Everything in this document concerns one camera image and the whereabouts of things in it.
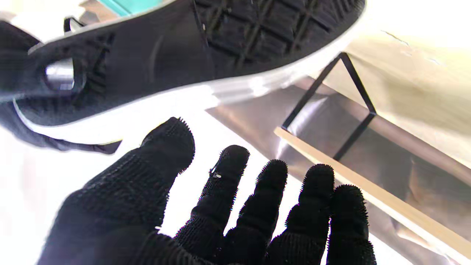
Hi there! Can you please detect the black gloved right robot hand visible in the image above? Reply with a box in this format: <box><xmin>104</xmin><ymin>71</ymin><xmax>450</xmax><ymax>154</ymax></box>
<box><xmin>0</xmin><ymin>20</ymin><xmax>122</xmax><ymax>155</ymax></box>

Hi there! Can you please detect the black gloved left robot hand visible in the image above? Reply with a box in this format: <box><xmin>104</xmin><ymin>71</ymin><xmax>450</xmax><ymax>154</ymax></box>
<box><xmin>37</xmin><ymin>117</ymin><xmax>376</xmax><ymax>265</ymax></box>

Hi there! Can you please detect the yellow canvas sneaker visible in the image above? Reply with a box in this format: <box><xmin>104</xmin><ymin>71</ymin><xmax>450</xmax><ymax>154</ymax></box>
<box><xmin>11</xmin><ymin>0</ymin><xmax>366</xmax><ymax>146</ymax></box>

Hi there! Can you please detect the green plastic basket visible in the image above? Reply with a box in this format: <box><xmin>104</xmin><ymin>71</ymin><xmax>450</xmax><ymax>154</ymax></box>
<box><xmin>98</xmin><ymin>0</ymin><xmax>166</xmax><ymax>16</ymax></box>

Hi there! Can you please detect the small wooden black-legged bench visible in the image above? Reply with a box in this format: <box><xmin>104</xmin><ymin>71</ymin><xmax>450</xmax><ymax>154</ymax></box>
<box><xmin>274</xmin><ymin>52</ymin><xmax>471</xmax><ymax>264</ymax></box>

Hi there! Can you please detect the dark brown leather sofa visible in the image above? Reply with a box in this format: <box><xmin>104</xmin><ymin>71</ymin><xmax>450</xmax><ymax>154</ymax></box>
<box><xmin>206</xmin><ymin>77</ymin><xmax>471</xmax><ymax>265</ymax></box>

